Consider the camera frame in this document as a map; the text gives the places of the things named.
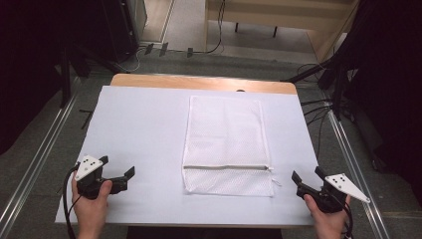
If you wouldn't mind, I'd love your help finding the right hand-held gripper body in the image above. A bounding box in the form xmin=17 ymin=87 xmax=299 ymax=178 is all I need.
xmin=296 ymin=172 xmax=371 ymax=214

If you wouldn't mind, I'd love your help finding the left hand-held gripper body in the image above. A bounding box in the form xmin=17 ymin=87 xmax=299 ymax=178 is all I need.
xmin=74 ymin=154 xmax=129 ymax=200

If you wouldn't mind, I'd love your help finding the white mesh laundry bag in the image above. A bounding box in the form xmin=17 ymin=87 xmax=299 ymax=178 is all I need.
xmin=181 ymin=95 xmax=283 ymax=198

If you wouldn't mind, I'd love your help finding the person's right hand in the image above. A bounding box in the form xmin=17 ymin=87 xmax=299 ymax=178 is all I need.
xmin=303 ymin=193 xmax=352 ymax=234

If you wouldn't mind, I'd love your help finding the person's left hand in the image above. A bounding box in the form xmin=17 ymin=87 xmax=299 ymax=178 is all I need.
xmin=71 ymin=179 xmax=113 ymax=234

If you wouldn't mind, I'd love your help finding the white table sheet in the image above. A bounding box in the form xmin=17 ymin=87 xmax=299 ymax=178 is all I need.
xmin=54 ymin=85 xmax=323 ymax=229

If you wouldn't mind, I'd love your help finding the black stand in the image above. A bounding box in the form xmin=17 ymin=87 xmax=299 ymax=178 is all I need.
xmin=281 ymin=54 xmax=354 ymax=122
xmin=56 ymin=41 xmax=128 ymax=110

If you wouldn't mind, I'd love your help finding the wooden table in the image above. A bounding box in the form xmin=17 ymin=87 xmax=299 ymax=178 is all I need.
xmin=108 ymin=73 xmax=299 ymax=97

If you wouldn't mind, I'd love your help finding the black curtain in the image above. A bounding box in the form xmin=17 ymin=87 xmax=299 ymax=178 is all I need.
xmin=0 ymin=0 xmax=110 ymax=156
xmin=341 ymin=0 xmax=422 ymax=203

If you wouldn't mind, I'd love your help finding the black cabinet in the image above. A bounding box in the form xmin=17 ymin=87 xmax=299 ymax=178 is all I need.
xmin=99 ymin=0 xmax=149 ymax=64

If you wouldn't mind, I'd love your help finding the light wooden furniture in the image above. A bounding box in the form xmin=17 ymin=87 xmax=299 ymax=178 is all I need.
xmin=203 ymin=0 xmax=361 ymax=64

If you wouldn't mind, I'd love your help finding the metal floor rail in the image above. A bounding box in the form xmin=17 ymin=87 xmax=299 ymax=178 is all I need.
xmin=0 ymin=77 xmax=83 ymax=239
xmin=323 ymin=99 xmax=392 ymax=239

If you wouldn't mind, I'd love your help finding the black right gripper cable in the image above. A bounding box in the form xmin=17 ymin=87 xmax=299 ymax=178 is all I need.
xmin=341 ymin=201 xmax=354 ymax=239

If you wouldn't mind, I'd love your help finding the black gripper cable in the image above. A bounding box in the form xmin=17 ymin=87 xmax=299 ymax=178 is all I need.
xmin=341 ymin=201 xmax=354 ymax=239
xmin=62 ymin=163 xmax=84 ymax=239

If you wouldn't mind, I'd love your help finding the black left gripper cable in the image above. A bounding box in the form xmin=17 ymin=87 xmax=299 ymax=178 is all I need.
xmin=62 ymin=163 xmax=84 ymax=239

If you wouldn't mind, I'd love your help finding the bundle of black floor cables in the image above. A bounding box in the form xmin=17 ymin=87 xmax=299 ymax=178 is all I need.
xmin=297 ymin=63 xmax=334 ymax=161

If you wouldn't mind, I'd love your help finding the white floor cable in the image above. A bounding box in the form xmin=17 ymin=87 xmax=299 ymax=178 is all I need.
xmin=113 ymin=46 xmax=147 ymax=74

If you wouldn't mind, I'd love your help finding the black floor cable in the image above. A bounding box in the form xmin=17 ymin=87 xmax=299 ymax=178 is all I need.
xmin=190 ymin=0 xmax=227 ymax=56

